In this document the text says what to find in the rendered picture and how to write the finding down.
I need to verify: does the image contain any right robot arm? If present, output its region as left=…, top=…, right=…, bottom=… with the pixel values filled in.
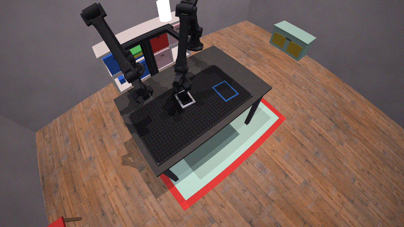
left=80, top=3, right=150, bottom=101

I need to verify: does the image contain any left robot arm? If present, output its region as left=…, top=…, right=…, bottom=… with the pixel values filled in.
left=172, top=0, right=203, bottom=92

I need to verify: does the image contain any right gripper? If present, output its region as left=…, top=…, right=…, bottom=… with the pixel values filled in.
left=131, top=84, right=154, bottom=104

